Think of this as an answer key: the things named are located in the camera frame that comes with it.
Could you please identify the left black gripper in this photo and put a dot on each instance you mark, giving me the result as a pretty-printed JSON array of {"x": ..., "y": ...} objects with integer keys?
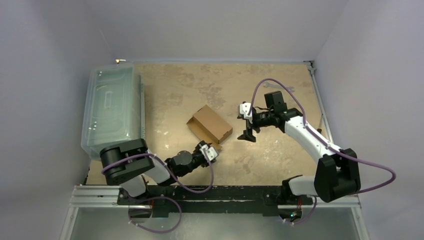
[{"x": 198, "y": 149}]

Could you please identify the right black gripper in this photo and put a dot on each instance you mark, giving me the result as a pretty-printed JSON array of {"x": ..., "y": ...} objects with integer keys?
[{"x": 250, "y": 124}]

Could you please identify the brown cardboard box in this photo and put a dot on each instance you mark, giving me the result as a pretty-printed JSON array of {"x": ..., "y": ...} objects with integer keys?
[{"x": 208, "y": 126}]

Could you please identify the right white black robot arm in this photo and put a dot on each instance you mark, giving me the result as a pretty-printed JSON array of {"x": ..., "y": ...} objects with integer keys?
[{"x": 337, "y": 174}]

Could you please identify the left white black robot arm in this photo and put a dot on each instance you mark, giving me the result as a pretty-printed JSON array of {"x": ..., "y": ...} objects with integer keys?
[{"x": 125, "y": 164}]

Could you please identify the silver open-end wrench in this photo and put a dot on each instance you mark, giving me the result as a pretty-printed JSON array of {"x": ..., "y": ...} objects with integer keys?
[{"x": 267, "y": 84}]

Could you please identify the clear plastic storage bin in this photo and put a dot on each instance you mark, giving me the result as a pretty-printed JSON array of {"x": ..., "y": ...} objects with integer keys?
[{"x": 114, "y": 109}]

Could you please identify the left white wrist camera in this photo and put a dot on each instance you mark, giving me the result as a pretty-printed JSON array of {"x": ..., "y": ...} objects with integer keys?
[{"x": 209, "y": 152}]

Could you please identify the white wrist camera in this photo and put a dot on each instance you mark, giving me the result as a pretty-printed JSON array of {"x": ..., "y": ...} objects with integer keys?
[
  {"x": 245, "y": 112},
  {"x": 209, "y": 152}
]

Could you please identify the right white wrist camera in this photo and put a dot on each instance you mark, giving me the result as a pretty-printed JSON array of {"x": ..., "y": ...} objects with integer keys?
[{"x": 245, "y": 112}]

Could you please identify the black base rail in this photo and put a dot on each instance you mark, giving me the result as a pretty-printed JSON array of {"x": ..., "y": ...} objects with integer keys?
[{"x": 267, "y": 200}]

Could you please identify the aluminium frame rail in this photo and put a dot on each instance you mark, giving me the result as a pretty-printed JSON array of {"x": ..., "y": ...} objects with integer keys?
[{"x": 95, "y": 215}]

